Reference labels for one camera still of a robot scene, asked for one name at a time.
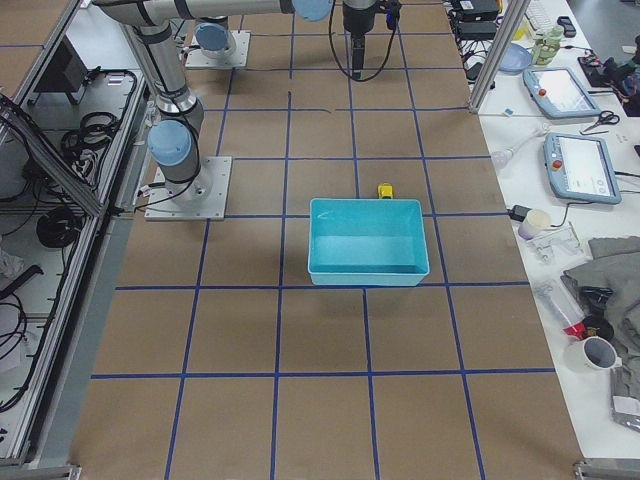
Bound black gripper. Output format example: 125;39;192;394
342;0;402;80

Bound yellow toy beetle car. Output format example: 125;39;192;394
377;183;394;200

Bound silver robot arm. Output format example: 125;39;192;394
194;21;236;58
94;0;402;141

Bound light blue plate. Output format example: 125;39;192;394
499;43;532;75

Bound light blue plastic bin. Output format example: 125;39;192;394
307;198;430;287

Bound upper teach pendant tablet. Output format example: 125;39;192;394
522;68;601;119

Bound teach pendant tablet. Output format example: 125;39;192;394
522;68;601;119
543;133;622;205

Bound lower teach pendant tablet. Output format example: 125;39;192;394
543;133;622;205

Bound black scissors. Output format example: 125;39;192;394
580;110;620;135

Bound grey cloth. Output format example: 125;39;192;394
562;234;640;361

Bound white mug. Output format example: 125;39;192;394
564;337;622;373

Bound aluminium frame post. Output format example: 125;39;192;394
468;0;530;114

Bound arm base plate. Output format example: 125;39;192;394
144;156;232;221
185;30;251;70

